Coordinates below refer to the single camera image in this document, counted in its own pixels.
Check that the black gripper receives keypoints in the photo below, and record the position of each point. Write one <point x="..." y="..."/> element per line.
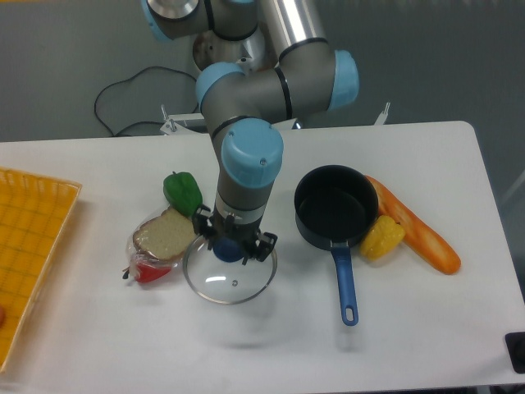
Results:
<point x="254" y="243"/>

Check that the glass lid blue knob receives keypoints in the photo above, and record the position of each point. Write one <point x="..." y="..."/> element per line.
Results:
<point x="220" y="273"/>

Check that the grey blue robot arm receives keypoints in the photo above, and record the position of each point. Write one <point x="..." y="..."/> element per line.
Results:
<point x="241" y="106"/>

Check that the wrapped bread slice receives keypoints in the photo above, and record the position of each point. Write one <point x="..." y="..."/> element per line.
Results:
<point x="162" y="240"/>

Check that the green bell pepper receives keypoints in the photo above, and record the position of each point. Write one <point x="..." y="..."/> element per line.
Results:
<point x="182" y="192"/>

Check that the red bell pepper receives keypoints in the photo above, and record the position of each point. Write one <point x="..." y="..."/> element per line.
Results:
<point x="143" y="271"/>

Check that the dark blue saucepan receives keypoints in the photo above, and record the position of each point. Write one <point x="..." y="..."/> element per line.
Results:
<point x="335" y="207"/>

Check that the yellow bell pepper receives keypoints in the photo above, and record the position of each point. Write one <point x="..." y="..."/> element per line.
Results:
<point x="384" y="236"/>

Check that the orange baguette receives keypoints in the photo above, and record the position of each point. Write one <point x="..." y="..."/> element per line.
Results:
<point x="423" y="240"/>

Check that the yellow plastic basket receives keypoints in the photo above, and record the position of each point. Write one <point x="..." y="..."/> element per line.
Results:
<point x="34" y="212"/>

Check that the black object table corner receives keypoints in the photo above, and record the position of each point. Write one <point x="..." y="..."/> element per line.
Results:
<point x="515" y="342"/>

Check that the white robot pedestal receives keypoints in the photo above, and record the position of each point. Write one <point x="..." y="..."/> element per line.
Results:
<point x="253" y="54"/>

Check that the white table bracket right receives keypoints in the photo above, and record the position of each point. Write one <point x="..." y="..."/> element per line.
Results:
<point x="383" y="115"/>

